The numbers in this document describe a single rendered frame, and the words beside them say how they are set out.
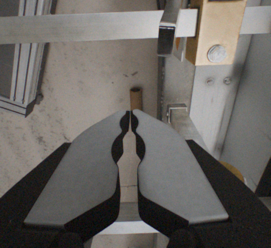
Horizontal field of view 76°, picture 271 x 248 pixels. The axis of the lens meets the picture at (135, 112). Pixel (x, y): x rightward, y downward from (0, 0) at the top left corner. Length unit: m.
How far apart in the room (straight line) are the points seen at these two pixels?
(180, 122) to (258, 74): 0.24
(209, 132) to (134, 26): 0.48
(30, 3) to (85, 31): 0.73
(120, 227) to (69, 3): 1.06
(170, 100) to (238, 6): 0.26
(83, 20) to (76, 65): 0.95
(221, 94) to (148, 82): 0.66
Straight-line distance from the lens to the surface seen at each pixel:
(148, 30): 0.24
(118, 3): 1.10
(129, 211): 0.29
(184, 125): 0.38
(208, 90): 0.56
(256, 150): 0.55
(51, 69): 1.24
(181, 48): 0.31
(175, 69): 0.42
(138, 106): 1.14
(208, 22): 0.24
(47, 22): 0.26
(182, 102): 0.46
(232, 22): 0.25
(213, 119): 0.61
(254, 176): 0.58
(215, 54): 0.24
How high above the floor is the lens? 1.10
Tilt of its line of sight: 61 degrees down
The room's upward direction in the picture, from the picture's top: 178 degrees clockwise
